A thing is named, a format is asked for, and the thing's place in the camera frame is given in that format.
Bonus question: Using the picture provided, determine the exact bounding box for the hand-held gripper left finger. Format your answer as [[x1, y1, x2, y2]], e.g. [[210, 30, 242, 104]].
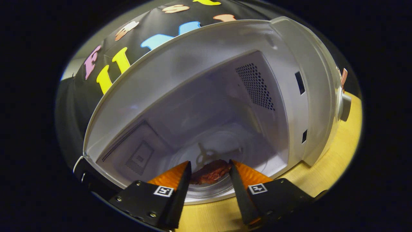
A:
[[109, 161, 192, 230]]

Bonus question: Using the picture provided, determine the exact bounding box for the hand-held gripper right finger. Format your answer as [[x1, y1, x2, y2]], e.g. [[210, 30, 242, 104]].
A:
[[229, 159, 314, 226]]

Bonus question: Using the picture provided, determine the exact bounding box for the red-brown meat piece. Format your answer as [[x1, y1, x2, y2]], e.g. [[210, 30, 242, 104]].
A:
[[190, 159, 232, 185]]

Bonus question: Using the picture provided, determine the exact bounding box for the white toaster oven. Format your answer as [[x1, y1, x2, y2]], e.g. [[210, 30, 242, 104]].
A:
[[73, 16, 352, 205]]

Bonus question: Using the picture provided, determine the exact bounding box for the glass turntable plate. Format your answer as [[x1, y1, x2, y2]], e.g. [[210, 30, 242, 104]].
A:
[[167, 124, 269, 198]]

